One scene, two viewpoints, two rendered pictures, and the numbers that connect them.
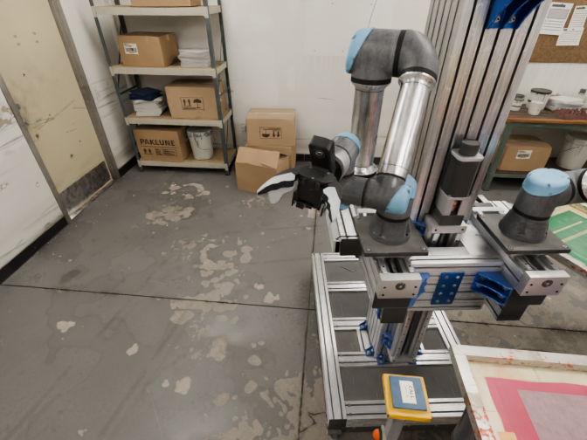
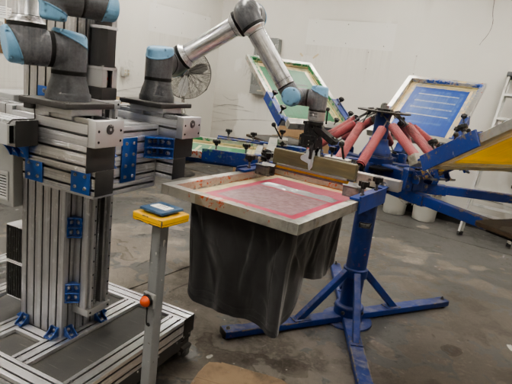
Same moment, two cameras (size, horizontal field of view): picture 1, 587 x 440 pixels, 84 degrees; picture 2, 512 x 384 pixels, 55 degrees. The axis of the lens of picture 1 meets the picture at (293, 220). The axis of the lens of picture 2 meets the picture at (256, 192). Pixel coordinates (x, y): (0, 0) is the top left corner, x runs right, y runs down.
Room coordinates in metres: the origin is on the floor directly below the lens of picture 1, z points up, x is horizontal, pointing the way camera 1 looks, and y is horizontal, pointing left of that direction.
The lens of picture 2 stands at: (-0.43, 0.89, 1.43)
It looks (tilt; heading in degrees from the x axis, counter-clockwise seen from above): 13 degrees down; 296
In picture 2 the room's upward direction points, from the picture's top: 7 degrees clockwise
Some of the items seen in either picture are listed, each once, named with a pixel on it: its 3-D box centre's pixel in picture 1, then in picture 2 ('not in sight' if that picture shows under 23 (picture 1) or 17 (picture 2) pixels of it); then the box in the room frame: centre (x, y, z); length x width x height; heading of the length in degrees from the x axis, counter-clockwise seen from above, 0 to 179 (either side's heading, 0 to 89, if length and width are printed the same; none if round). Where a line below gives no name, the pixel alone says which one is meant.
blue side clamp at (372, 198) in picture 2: not in sight; (368, 199); (0.04, -1.12, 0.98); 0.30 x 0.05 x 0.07; 84
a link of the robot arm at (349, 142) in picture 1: (341, 153); not in sight; (0.76, -0.12, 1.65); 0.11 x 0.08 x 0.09; 156
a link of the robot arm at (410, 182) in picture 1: (395, 193); (67, 49); (0.95, -0.34, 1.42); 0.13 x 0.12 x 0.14; 66
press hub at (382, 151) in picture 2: not in sight; (365, 217); (0.23, -1.95, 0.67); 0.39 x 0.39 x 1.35
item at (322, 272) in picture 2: not in sight; (312, 264); (0.14, -0.83, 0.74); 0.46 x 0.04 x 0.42; 84
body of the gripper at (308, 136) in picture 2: not in sight; (312, 135); (0.34, -1.16, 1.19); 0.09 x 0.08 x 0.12; 174
